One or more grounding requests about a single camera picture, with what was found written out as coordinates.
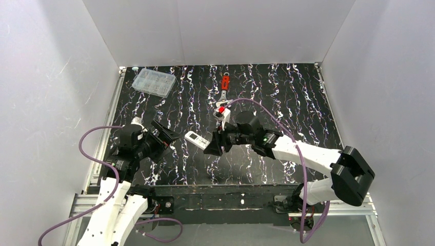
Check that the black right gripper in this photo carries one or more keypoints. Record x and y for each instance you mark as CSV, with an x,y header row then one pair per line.
x,y
222,141

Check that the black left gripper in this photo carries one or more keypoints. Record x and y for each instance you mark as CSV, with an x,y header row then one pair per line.
x,y
160,138

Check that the white remote control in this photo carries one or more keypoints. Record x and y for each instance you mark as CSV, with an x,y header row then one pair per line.
x,y
197,140

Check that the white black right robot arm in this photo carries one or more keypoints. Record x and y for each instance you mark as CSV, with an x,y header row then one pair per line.
x,y
348,175

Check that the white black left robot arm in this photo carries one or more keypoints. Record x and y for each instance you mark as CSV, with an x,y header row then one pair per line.
x,y
118,206

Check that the clear plastic screw box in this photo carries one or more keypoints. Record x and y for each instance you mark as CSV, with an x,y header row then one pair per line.
x,y
154,82

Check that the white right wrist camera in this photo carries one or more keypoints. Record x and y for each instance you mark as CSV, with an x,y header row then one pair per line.
x,y
222,116

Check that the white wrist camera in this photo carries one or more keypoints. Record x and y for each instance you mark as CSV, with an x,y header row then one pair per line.
x,y
222,116
137,125

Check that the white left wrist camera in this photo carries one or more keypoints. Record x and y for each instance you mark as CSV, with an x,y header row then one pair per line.
x,y
137,125

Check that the red handled adjustable wrench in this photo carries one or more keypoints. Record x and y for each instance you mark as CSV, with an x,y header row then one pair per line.
x,y
223,100

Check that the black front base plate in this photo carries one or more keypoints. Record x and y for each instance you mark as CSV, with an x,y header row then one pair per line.
x,y
222,204

